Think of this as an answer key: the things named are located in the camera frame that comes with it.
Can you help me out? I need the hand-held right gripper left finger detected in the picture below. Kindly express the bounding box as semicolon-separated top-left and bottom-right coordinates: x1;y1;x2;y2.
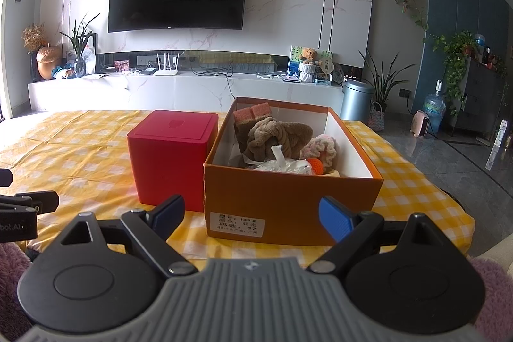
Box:
44;195;197;276

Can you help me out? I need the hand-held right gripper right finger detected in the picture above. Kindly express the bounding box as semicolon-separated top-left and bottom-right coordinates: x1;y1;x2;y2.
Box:
307;196;458;274

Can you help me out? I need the orange cardboard shoe box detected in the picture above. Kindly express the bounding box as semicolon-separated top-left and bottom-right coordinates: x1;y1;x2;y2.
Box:
203;97;384;246

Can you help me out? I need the pink crochet hat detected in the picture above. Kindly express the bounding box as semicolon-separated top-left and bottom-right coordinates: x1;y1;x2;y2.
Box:
300;134;339;172

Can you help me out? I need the white plastic bag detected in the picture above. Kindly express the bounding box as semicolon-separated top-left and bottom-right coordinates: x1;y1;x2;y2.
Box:
256;145;311;174

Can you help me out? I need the brown knotted plush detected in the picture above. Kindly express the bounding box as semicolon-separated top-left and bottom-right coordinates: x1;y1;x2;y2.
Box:
234;117;314;168

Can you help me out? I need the brown sponge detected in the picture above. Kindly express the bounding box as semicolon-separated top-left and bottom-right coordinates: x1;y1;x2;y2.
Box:
233;104;270;124

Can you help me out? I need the red square box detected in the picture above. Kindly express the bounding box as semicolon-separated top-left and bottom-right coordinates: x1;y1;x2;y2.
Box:
127;110;219;212

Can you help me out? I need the yellow checkered tablecloth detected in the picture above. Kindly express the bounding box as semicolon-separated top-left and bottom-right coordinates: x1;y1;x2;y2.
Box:
0;109;475;263

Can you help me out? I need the woven basket bag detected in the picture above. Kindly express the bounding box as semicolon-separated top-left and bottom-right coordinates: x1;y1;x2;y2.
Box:
369;102;384;131

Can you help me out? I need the grey metal trash can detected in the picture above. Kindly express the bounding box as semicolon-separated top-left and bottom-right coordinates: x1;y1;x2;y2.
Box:
340;80;375;123

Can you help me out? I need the golden acorn jar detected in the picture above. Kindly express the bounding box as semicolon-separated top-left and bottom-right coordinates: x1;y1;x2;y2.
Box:
36;43;62;81

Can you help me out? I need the white marble television console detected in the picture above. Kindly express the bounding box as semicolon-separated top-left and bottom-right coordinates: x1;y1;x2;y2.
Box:
28;67;345;118

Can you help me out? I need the pink space heater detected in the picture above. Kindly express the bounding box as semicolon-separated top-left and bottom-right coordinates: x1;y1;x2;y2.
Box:
411;110;431;138

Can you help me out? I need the dried flower bunch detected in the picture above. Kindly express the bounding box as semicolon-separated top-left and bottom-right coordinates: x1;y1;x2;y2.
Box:
22;23;46;54

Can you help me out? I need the white router with antennas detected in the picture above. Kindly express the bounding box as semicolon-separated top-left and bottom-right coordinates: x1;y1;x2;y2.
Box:
154;51;180;76

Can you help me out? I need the white shopping bag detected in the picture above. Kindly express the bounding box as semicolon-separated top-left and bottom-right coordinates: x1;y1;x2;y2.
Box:
82;46;97;74

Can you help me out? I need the tall leafy potted plant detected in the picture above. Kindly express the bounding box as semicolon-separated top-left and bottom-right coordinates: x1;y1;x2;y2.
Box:
358;49;415;114

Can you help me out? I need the blue water bottle with pump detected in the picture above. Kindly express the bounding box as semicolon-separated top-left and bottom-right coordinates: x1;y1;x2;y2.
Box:
423;81;446;132

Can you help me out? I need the green plant in glass vase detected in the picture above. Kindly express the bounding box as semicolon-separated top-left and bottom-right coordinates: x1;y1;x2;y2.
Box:
60;13;101;77

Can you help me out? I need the glass sliding door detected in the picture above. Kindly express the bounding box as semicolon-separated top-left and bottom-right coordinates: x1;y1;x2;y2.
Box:
0;0;13;118

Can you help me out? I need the brown teddy bear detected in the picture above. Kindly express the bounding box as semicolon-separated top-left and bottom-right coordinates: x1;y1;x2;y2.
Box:
299;47;321;82

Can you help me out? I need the beige sofa cushion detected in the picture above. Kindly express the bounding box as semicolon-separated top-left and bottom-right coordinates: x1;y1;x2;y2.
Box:
477;240;513;266

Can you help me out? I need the green painted picture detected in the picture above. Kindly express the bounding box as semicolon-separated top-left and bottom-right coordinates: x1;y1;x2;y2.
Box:
289;45;333;80

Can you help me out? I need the purple fluffy blanket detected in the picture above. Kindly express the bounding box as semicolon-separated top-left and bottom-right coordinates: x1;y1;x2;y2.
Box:
0;242;513;342

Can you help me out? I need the white upright carton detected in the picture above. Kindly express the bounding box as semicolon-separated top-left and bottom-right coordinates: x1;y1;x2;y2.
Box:
487;120;508;171

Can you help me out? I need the grey drawer cabinet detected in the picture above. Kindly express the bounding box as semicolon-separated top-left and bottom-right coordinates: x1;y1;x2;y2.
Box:
457;57;509;134

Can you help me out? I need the trailing ivy plant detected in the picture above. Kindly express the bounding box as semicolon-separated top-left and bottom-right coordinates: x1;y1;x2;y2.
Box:
433;30;479;114

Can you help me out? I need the hanging vine plant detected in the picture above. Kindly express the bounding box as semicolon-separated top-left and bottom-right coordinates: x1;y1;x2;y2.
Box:
383;0;429;42

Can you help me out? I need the black cable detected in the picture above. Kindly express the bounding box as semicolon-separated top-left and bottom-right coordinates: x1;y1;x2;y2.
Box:
192;59;237;102

